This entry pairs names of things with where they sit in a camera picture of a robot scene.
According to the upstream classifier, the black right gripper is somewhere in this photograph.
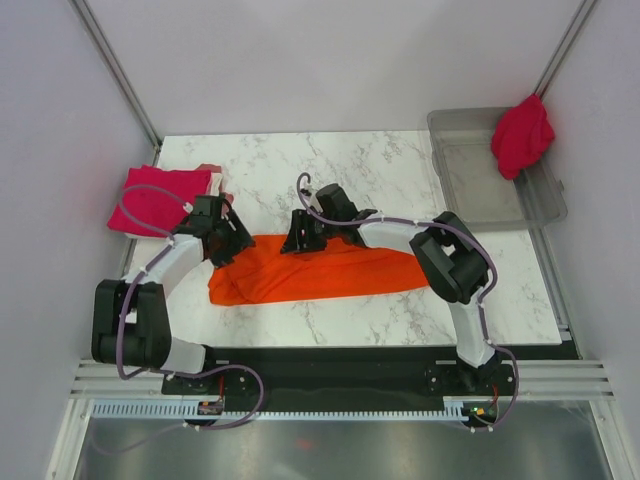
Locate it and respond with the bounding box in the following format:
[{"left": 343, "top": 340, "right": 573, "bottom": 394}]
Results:
[{"left": 281, "top": 208, "right": 340, "bottom": 254}]

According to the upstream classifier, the orange t shirt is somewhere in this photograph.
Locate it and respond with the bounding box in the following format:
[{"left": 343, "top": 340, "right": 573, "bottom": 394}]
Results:
[{"left": 208, "top": 235, "right": 428, "bottom": 307}]

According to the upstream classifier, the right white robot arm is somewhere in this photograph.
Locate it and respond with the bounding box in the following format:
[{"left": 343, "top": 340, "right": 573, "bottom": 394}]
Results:
[{"left": 281, "top": 173, "right": 499, "bottom": 394}]

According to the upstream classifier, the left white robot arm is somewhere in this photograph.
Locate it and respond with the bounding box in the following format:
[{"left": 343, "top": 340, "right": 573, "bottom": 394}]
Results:
[{"left": 91, "top": 194, "right": 255, "bottom": 393}]

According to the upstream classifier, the stack of folded shirts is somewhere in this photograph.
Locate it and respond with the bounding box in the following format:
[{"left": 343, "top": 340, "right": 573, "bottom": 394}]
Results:
[{"left": 197, "top": 164, "right": 234, "bottom": 204}]

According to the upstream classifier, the magenta folded t shirt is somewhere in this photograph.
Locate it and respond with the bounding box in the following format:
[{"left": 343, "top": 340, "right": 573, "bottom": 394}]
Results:
[{"left": 107, "top": 166, "right": 212, "bottom": 238}]

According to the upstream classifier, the clear grey plastic bin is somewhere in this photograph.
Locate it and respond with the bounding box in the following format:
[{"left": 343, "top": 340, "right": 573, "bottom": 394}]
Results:
[{"left": 421, "top": 107, "right": 568, "bottom": 232}]

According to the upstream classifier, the red crumpled t shirt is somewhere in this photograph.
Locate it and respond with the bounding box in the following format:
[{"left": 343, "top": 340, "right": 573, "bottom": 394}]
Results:
[{"left": 490, "top": 94, "right": 555, "bottom": 180}]

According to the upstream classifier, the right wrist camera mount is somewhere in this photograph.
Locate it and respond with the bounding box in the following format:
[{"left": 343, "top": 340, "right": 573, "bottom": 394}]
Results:
[{"left": 299, "top": 187, "right": 323, "bottom": 214}]

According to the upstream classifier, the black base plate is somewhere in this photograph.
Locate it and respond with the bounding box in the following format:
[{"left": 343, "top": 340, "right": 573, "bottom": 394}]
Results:
[{"left": 162, "top": 341, "right": 578, "bottom": 412}]

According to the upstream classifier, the white slotted cable duct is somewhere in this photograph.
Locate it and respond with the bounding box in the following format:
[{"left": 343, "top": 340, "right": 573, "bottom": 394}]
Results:
[{"left": 92, "top": 394, "right": 474, "bottom": 420}]

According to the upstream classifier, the left aluminium corner rail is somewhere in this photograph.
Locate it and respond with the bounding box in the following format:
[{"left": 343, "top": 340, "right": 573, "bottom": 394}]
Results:
[{"left": 68, "top": 0, "right": 163, "bottom": 154}]

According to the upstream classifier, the aluminium corner rail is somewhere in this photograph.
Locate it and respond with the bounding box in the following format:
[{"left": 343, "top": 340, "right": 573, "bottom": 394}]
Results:
[
  {"left": 534, "top": 0, "right": 600, "bottom": 100},
  {"left": 68, "top": 0, "right": 163, "bottom": 154}
]

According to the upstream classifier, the aluminium frame rail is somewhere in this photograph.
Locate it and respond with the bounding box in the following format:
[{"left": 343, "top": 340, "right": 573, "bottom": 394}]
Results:
[{"left": 69, "top": 360, "right": 614, "bottom": 401}]

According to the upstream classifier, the right aluminium corner rail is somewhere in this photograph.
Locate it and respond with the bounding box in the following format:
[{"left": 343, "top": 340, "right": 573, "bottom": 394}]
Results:
[{"left": 534, "top": 0, "right": 600, "bottom": 100}]

